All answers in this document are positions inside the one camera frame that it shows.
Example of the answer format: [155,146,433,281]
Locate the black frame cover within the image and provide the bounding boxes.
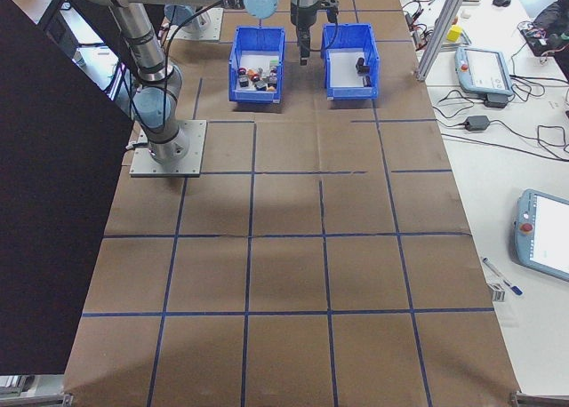
[0,0,137,377]

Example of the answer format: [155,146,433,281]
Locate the black cloth heap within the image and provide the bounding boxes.
[531,0,569,60]

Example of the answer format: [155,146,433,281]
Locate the aluminium profile rail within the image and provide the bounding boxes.
[509,391,569,407]
[37,391,75,407]

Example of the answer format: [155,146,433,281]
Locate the circuit board with wires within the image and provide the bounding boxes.
[517,20,550,48]

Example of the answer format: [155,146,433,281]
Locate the white square base plate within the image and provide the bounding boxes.
[128,119,209,179]
[163,6,225,43]

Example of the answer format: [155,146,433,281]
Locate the blue plastic parts bin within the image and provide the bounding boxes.
[320,22,381,101]

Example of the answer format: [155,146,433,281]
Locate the small assorted parts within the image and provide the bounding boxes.
[237,51,282,92]

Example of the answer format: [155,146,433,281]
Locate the blue plastic button bin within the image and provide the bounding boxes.
[228,24,286,105]

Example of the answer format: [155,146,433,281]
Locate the aluminium profile post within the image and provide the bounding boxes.
[414,0,473,82]

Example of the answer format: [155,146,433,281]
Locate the white foam liner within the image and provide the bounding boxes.
[327,50,373,89]

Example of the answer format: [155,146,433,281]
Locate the blue white marker pen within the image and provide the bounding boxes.
[481,256,525,298]

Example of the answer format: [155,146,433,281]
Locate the blue grey teach pendant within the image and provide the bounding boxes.
[512,188,569,284]
[453,45,517,100]

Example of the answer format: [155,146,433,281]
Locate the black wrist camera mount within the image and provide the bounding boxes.
[318,0,341,25]

